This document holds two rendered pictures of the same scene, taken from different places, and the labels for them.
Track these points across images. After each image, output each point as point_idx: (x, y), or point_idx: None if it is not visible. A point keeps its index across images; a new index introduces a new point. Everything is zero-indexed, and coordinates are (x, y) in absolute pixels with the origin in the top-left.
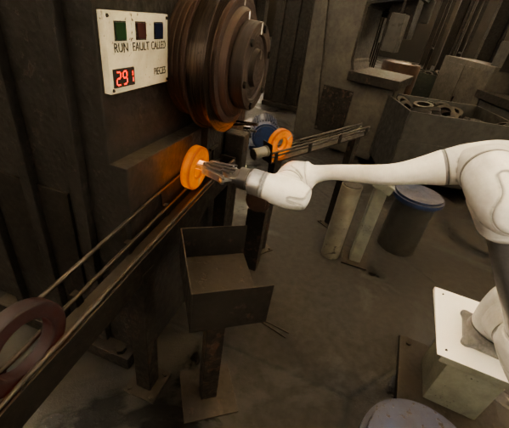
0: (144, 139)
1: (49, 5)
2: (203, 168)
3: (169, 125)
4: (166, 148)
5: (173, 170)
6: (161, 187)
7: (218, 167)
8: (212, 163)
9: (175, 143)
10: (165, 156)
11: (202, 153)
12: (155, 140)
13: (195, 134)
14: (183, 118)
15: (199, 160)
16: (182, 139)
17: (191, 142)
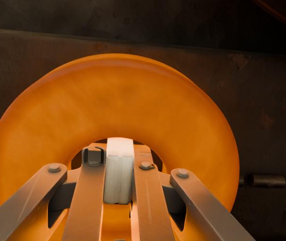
0: None
1: None
2: (38, 174)
3: (156, 6)
4: (21, 36)
5: (77, 154)
6: None
7: (138, 236)
8: (149, 183)
9: (94, 46)
10: (12, 70)
11: (151, 105)
12: (66, 32)
13: (260, 68)
14: (257, 16)
15: (109, 132)
16: (152, 49)
17: (227, 92)
